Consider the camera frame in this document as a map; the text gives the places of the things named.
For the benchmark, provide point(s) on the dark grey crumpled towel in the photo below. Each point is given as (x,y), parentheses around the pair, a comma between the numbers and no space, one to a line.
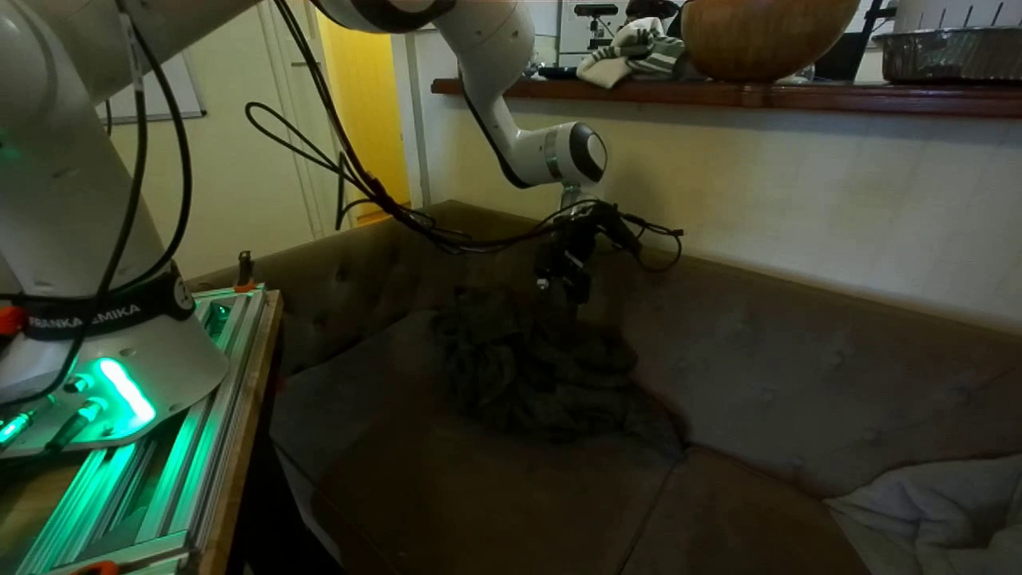
(530,372)

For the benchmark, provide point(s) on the green lit cart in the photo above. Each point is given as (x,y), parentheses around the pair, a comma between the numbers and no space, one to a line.
(241,425)

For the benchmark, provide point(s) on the pile of papers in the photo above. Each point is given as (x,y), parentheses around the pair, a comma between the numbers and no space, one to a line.
(639,53)

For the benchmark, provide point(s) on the dark wooden wall shelf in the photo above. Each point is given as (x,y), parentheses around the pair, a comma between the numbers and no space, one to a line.
(745,96)

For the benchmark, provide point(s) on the brown tufted sofa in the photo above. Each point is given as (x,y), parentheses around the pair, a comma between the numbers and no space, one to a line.
(768,372)

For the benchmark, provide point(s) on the large brown round gourd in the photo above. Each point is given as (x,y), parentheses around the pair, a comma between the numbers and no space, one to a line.
(768,37)

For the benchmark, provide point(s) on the aluminium rail frame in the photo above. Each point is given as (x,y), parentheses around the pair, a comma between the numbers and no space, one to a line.
(139,480)

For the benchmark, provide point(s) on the silver foil tray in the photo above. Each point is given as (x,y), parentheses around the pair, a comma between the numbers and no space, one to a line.
(948,55)

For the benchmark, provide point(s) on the orange red knob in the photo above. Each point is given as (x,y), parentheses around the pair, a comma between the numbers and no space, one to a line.
(12,321)

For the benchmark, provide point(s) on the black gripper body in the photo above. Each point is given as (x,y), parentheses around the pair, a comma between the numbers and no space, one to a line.
(579,261)

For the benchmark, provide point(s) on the white wall board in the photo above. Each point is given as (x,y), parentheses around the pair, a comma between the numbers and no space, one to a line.
(160,96)

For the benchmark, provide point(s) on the white pillow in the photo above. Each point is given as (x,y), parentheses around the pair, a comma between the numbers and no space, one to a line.
(938,515)

